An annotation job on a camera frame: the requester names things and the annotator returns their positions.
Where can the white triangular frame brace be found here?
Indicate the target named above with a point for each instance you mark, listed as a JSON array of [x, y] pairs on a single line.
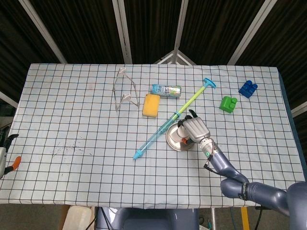
[[176, 54]]

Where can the green toy building block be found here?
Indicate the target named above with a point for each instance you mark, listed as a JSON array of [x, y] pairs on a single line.
[[226, 105]]

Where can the grey-blue robot torso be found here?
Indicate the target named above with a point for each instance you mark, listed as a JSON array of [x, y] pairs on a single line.
[[148, 220]]

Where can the blue toy building block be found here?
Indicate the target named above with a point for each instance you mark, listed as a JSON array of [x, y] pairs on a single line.
[[247, 90]]

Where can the round steel plate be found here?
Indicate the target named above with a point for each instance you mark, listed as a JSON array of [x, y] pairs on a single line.
[[172, 141]]

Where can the checked light blue tablecloth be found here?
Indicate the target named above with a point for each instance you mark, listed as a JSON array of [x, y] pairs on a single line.
[[72, 134]]

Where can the white plastic container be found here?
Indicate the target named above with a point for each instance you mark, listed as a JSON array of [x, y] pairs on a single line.
[[79, 218]]

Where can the white folding metal rack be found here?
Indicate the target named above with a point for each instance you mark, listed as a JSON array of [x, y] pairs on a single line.
[[135, 91]]

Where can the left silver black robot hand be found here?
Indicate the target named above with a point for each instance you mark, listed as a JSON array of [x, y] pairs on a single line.
[[3, 160]]

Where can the yellow sponge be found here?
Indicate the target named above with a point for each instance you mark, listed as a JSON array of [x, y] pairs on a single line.
[[151, 105]]

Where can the white aluminium frame post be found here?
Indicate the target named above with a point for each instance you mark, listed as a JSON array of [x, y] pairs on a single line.
[[253, 31], [7, 98], [299, 109], [42, 31], [180, 31], [122, 31]]

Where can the light blue drink can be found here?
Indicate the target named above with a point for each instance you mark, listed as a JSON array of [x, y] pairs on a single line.
[[165, 91]]

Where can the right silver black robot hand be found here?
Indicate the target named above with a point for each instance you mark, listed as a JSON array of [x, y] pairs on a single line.
[[196, 129]]

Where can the blue green water pump toy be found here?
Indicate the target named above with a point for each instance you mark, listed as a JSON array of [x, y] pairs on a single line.
[[158, 131]]

